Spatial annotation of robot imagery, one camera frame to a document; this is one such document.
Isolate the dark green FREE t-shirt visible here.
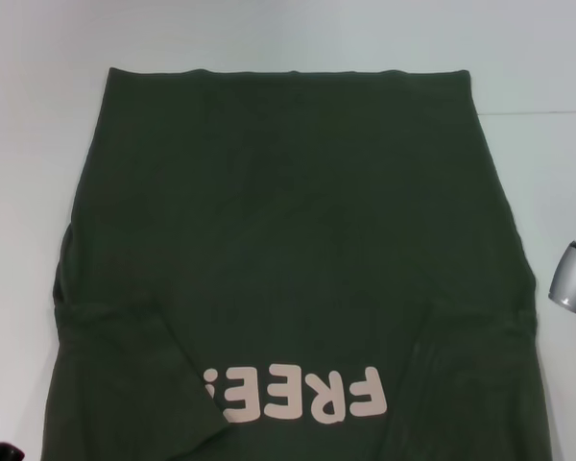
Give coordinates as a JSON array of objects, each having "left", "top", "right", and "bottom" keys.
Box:
[{"left": 37, "top": 65, "right": 556, "bottom": 461}]

